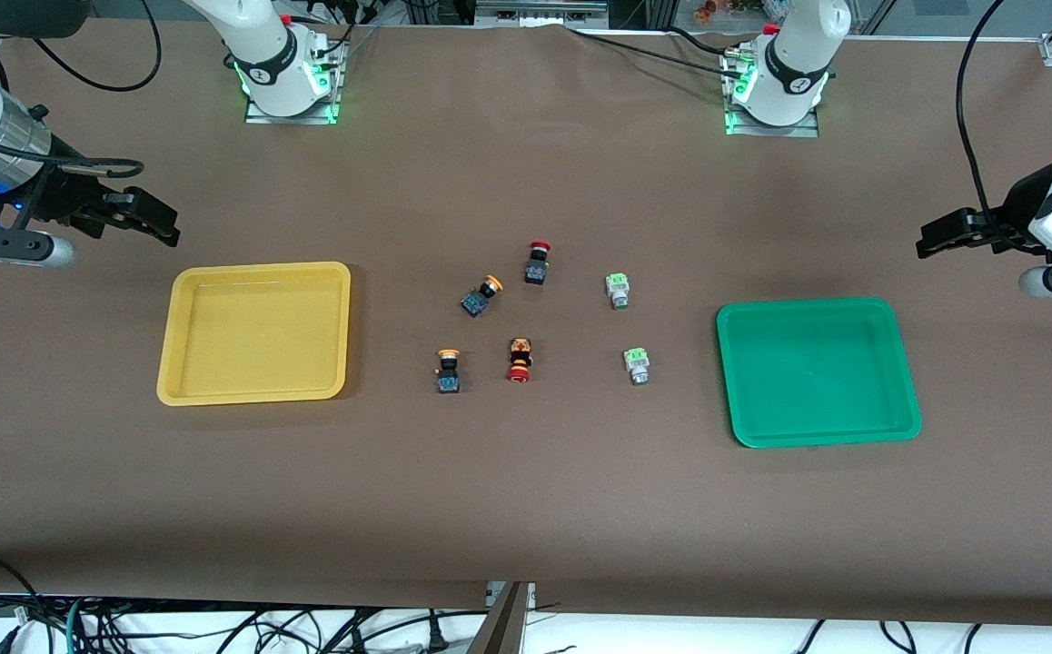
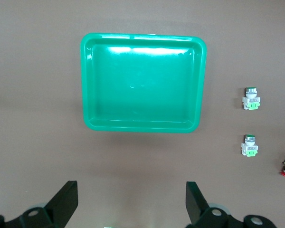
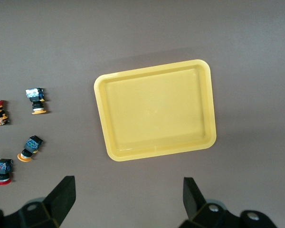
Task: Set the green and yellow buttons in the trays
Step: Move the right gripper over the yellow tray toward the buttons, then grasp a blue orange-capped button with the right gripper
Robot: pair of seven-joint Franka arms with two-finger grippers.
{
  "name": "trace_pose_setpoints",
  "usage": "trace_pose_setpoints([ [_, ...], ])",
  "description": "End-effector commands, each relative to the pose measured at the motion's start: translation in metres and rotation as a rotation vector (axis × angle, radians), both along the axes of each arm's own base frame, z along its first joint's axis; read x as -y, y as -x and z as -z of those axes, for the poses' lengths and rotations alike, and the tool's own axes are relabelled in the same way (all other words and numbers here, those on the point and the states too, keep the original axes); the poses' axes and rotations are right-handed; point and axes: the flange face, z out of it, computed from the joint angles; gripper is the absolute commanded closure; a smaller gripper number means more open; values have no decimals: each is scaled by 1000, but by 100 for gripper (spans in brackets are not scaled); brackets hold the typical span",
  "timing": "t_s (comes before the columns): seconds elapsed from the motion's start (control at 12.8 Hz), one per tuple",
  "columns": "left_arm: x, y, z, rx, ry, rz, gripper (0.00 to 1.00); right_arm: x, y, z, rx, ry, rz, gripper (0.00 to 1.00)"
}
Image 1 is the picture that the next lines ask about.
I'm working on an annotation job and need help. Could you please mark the yellow plastic tray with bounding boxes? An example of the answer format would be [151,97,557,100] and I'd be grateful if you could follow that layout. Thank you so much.
[156,262,352,407]

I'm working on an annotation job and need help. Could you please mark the green plastic tray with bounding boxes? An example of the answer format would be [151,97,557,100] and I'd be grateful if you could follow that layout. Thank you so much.
[716,297,923,449]

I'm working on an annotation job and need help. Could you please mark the red button black body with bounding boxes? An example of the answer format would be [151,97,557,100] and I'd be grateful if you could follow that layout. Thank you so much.
[523,241,553,287]

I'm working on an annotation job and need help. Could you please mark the brown table mat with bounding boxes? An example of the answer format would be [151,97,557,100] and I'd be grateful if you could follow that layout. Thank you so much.
[0,23,1052,628]

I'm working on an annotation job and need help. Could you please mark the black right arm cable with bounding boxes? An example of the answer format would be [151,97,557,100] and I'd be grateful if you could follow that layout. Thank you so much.
[31,0,164,93]

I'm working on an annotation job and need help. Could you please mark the black base cable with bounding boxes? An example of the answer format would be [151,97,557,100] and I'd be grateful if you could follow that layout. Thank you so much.
[567,25,738,74]
[294,0,380,57]
[670,25,745,57]

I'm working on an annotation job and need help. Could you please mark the black floor cable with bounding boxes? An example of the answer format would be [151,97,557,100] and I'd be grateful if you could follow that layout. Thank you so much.
[217,607,491,654]
[878,620,919,654]
[0,552,56,654]

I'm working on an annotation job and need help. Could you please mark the green floor cable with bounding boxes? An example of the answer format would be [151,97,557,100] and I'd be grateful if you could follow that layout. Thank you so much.
[63,595,91,654]

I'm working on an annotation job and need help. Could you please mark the aluminium rack frame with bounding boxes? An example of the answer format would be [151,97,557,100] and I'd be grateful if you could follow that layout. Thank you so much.
[476,0,610,29]

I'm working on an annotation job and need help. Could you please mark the aluminium table frame profile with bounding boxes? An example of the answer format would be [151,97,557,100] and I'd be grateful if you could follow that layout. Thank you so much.
[467,581,537,654]

